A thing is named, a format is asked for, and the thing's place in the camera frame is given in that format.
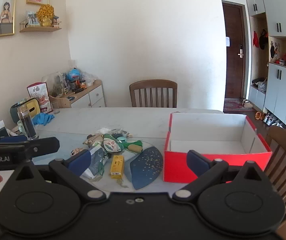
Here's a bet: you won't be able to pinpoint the wooden dining chair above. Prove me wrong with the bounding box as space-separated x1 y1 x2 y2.
264 125 286 220
129 79 178 108

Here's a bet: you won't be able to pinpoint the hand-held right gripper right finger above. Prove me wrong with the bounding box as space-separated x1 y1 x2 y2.
172 150 271 202

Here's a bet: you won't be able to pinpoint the wooden desk organizer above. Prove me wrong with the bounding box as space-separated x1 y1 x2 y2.
48 94 71 108

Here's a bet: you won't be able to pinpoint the golden sunflower ornament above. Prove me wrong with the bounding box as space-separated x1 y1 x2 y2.
36 4 55 27

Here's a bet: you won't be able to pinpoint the small painted face charm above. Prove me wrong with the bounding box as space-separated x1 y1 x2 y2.
70 147 86 157

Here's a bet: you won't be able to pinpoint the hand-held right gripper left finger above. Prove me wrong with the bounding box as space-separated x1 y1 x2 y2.
9 149 107 202

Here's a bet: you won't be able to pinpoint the yellow topped tissue box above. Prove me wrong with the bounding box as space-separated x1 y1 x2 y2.
10 98 41 124

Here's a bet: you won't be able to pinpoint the crinkled foil packet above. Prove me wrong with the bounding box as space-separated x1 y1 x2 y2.
83 134 106 147

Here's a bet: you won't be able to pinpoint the grey plastic bag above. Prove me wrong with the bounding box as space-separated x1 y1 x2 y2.
257 78 268 92

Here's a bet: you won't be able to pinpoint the white wooden sideboard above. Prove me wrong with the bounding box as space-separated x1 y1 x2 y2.
49 79 106 108

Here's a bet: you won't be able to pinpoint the patterned red doormat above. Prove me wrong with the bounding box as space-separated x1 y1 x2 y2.
223 99 255 113

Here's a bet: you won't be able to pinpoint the red white snack bag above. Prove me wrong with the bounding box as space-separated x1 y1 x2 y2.
27 82 54 114

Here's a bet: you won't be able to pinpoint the round grey green disc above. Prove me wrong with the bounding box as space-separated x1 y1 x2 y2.
113 129 133 138

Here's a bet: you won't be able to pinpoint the brown entrance door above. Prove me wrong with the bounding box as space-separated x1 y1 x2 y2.
222 2 245 99

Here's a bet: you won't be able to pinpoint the grey sneakers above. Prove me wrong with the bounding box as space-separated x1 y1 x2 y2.
263 114 282 126

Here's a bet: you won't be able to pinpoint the blue cloth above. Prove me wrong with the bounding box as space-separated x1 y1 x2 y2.
32 112 55 126

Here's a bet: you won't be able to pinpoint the blue globe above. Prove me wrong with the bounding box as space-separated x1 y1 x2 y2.
66 68 81 82

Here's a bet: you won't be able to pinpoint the wooden wall shelf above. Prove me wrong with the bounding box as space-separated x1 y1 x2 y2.
19 20 62 33

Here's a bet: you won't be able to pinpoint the clear drinking glass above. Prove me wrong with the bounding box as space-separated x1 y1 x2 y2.
51 101 61 115

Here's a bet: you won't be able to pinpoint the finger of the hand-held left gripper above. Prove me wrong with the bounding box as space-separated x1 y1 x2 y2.
0 135 29 146
0 137 60 160

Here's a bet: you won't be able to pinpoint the clear plastic bag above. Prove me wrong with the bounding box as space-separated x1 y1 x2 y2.
81 71 96 84

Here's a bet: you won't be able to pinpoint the black hanging bag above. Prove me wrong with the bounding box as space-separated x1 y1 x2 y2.
259 29 268 50

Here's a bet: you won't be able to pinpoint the red cardboard box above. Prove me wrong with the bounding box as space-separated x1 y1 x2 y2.
163 112 273 183

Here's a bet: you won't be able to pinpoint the small yellow box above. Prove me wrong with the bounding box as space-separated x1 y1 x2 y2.
110 155 125 179

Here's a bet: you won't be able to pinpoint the tall white wardrobe cabinet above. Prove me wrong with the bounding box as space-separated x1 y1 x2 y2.
245 0 286 137

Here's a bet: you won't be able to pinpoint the glass jar with dark contents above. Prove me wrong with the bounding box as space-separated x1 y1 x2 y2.
17 105 38 140

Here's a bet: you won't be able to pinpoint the small photo frame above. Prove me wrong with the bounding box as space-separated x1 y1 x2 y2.
26 10 39 27

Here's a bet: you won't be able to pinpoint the white blue printed packet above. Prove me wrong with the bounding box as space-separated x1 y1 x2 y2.
81 147 109 179

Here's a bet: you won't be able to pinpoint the green haired face doll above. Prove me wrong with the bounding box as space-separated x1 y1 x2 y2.
102 134 143 153

